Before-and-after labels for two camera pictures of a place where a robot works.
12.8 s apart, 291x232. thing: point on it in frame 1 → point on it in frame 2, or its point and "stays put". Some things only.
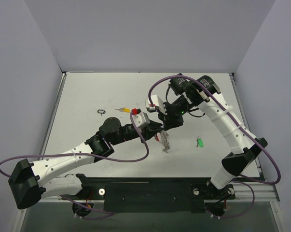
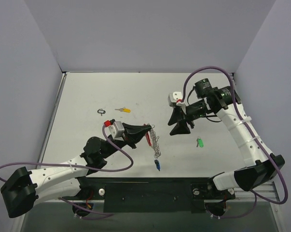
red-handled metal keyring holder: [163, 137] → [152, 140]
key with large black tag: [101, 111] stays put
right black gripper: [170, 118] → [184, 115]
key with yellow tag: [123, 109] stays put
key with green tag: [200, 141] stays put
